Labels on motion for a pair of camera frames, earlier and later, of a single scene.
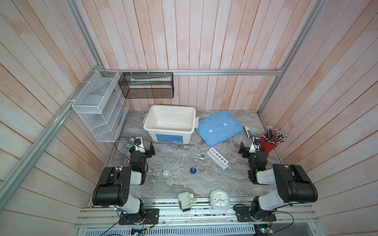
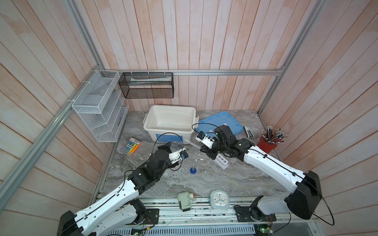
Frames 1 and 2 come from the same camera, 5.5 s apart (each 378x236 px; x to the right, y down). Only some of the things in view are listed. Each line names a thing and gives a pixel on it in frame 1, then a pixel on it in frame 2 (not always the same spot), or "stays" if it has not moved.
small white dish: x=166 y=173 stays
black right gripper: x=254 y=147 → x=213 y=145
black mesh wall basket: x=147 y=85 stays
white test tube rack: x=218 y=158 stays
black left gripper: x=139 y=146 → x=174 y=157
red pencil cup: x=270 y=139 stays
